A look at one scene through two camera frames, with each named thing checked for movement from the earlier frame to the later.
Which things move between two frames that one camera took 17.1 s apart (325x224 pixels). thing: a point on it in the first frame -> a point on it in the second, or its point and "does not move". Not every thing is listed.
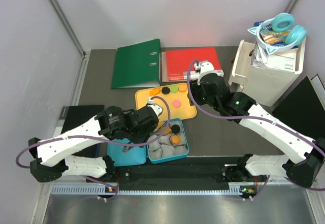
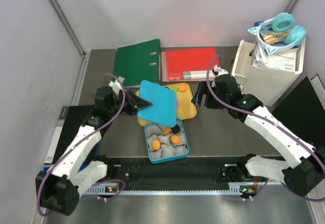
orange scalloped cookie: (167, 131) does not move
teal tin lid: (137, 155) -> (163, 110)
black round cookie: (175, 128) does not move
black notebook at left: (71, 116) does not move
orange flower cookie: (175, 139) does not move
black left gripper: (144, 138) -> (136, 103)
